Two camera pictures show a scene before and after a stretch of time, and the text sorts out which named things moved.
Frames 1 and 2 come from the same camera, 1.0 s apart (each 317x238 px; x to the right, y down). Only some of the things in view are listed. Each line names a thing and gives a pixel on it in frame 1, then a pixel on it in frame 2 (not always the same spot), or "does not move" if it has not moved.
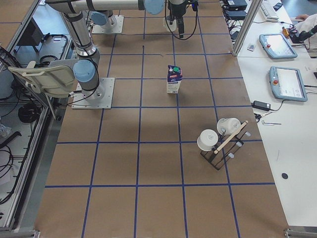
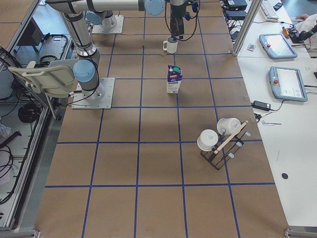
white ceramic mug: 166,21 → 171,45
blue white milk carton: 174,78 does not move
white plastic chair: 57,79 does not move
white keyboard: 268,11 does not move
